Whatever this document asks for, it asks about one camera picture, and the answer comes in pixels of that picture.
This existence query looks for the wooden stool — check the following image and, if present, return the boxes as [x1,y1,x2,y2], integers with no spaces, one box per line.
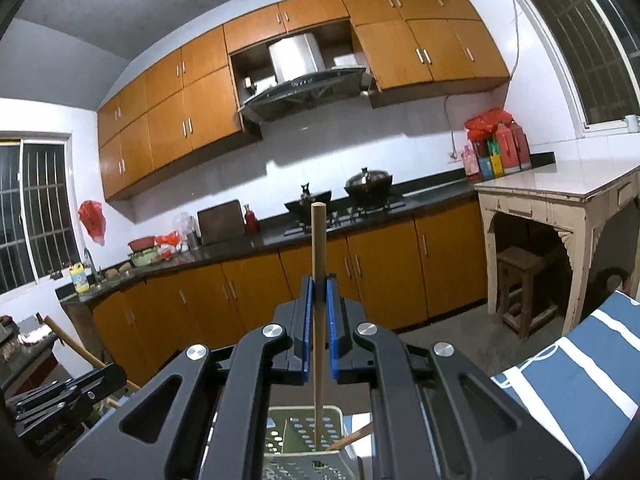
[495,245,561,340]

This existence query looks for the yellow green cartons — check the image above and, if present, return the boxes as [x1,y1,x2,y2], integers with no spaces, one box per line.
[477,140,504,179]

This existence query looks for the dark cutting board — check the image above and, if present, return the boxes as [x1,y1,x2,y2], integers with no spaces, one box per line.
[197,199,247,246]

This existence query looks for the red bag on countertop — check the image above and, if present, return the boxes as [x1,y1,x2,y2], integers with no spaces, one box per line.
[155,231,181,260]

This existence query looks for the red plastic bag on wall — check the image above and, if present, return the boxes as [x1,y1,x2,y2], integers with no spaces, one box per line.
[77,200,107,247]

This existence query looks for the steel range hood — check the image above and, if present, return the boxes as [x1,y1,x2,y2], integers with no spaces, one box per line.
[237,31,374,123]

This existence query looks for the metal sink faucet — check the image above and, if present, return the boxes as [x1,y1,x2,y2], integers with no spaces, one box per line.
[82,248,103,286]

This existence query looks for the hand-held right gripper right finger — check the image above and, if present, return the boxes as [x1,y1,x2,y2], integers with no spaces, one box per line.
[326,275,584,480]

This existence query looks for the pink bottle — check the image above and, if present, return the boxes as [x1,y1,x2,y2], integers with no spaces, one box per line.
[462,146,481,180]

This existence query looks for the perforated pale utensil holder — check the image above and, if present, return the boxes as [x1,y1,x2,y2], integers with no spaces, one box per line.
[262,406,364,480]

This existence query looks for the black open wok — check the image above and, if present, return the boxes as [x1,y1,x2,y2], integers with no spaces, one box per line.
[284,184,334,221]

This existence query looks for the wooden chopstick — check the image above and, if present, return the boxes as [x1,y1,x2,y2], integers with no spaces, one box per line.
[326,422,375,452]
[310,202,327,451]

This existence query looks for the black gas stove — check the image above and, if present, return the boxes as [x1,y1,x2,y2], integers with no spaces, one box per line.
[284,200,407,237]

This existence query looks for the wooden base cabinets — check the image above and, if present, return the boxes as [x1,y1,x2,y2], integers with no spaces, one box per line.
[62,199,488,386]

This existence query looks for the yellow detergent bottle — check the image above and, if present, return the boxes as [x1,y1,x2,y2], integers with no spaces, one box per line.
[69,262,90,295]

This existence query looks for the black kitchen countertop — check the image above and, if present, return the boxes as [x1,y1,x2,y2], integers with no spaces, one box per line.
[55,151,557,303]

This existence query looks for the clear plastic bag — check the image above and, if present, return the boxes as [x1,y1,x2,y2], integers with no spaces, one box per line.
[172,212,198,241]

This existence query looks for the long wooden handle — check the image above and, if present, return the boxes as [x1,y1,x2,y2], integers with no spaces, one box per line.
[45,316,142,394]

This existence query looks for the barred sliding window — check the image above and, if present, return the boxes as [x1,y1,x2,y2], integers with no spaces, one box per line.
[0,132,73,296]

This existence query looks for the large window with grille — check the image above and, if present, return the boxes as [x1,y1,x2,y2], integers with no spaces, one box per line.
[504,0,640,136]

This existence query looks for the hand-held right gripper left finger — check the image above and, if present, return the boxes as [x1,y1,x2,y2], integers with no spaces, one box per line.
[55,275,318,480]

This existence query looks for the black wok with lid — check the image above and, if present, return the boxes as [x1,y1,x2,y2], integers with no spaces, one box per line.
[344,166,394,204]

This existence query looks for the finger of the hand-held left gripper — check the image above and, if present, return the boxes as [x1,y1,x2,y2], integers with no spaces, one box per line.
[9,362,127,428]

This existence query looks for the white rag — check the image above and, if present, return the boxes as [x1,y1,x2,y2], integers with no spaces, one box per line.
[17,327,54,346]

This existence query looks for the worn white wooden table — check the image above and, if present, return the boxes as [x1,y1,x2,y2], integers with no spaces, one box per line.
[472,162,640,336]

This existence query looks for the wooden wall cabinets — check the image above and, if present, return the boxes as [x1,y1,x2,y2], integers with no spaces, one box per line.
[96,0,511,203]

